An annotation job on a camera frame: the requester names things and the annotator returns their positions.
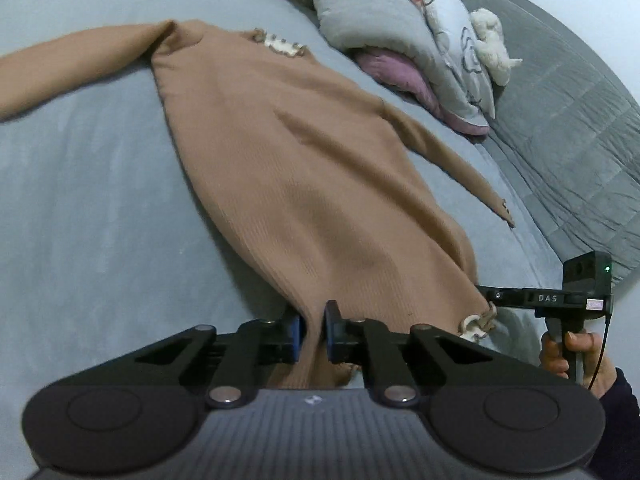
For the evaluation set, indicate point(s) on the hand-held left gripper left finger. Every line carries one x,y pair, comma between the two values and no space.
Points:
296,337

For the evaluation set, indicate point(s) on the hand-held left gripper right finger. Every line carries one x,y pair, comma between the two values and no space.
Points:
329,332

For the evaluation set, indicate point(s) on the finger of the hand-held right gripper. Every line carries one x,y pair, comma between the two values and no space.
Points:
502,296

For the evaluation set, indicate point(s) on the brown knit sweater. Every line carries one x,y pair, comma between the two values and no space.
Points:
300,185

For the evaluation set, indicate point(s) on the person's right forearm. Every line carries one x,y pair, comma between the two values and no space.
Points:
620,410

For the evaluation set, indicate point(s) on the person's right hand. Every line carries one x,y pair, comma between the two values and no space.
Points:
552,355

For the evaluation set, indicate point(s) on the grey quilted headboard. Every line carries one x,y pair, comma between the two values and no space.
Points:
565,125

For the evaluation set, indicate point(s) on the white plush toy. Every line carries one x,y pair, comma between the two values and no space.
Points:
492,45

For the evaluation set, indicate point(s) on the white pillow with grey circles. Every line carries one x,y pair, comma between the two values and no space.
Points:
450,35

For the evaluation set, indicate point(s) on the grey-blue bed sheet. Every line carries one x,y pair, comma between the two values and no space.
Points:
75,185

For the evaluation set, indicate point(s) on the grey folded quilt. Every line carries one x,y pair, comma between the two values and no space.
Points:
370,15

